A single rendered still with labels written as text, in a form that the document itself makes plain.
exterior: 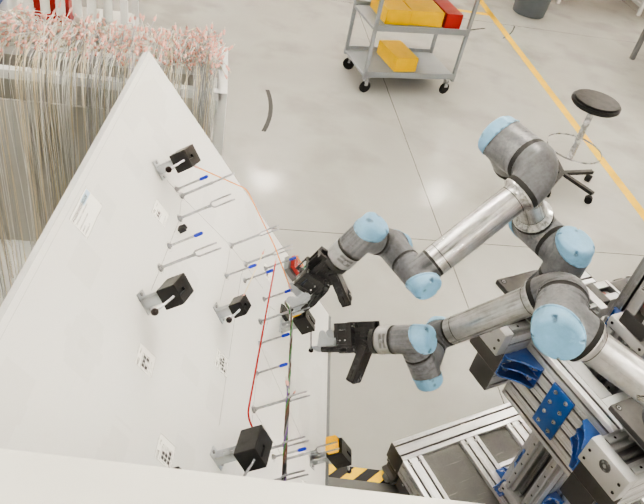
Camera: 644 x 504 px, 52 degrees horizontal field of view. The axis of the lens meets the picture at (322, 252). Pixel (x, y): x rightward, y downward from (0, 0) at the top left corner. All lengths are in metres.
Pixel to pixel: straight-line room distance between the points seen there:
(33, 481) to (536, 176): 1.27
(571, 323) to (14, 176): 1.78
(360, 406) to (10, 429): 2.28
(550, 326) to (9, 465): 1.13
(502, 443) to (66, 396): 2.18
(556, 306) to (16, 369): 1.07
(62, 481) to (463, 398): 2.78
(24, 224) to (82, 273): 1.36
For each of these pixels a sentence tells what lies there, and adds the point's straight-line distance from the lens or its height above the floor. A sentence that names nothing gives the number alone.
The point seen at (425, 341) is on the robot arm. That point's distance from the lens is 1.66.
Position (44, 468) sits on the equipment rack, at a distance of 0.68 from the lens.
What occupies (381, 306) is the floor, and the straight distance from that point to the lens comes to 3.59.
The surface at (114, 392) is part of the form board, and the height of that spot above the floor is 1.50.
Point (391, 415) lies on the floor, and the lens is 3.13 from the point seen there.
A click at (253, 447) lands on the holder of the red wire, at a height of 1.34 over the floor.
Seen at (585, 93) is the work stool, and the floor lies 0.69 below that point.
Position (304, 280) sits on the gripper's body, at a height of 1.31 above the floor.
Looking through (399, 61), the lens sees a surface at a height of 0.27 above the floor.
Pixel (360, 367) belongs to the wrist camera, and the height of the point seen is 1.10.
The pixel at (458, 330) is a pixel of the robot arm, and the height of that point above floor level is 1.23.
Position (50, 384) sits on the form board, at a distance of 1.06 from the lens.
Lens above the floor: 2.43
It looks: 39 degrees down
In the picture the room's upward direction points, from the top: 13 degrees clockwise
